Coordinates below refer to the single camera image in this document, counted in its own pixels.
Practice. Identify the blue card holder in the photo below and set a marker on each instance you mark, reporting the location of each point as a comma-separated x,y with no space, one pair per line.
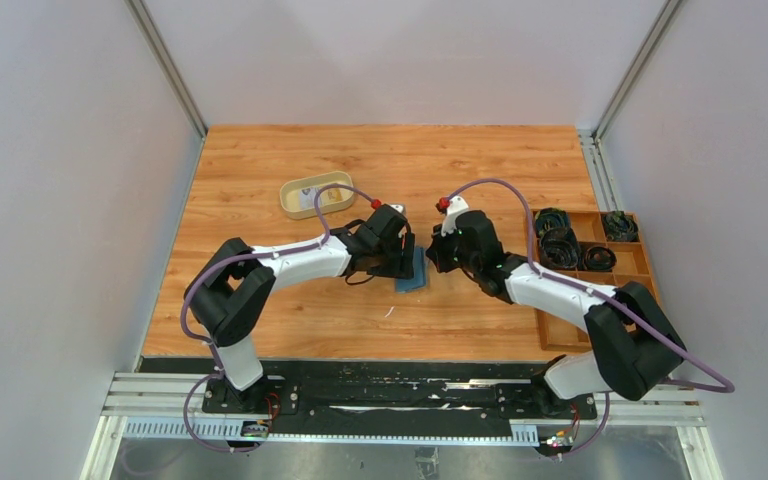
416,282

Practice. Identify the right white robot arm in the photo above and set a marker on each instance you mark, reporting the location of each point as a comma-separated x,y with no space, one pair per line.
633,346

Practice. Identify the right aluminium corner post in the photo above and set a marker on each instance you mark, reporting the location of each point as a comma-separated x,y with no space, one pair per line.
654,36

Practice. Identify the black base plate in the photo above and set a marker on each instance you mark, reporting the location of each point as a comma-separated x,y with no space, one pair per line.
343,401

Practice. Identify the card in tray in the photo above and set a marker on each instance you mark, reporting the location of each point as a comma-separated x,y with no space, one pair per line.
309,197

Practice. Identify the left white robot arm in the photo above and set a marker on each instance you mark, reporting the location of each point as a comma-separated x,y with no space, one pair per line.
224,302

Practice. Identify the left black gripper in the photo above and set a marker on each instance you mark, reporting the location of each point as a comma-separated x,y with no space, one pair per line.
403,265

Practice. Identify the beige oval tray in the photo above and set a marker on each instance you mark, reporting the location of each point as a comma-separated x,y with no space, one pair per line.
334,179

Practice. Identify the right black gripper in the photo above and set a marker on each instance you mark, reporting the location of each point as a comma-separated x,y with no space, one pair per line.
437,250

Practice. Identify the aluminium rail frame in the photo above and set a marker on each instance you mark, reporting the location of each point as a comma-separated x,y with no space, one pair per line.
676,446

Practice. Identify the left aluminium corner post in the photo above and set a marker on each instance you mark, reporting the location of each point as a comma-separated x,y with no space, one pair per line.
153,37

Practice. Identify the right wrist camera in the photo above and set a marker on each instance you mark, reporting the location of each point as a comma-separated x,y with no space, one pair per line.
451,207

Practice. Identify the aluminium corner post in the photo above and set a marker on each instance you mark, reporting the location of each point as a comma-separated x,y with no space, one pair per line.
153,37
654,36

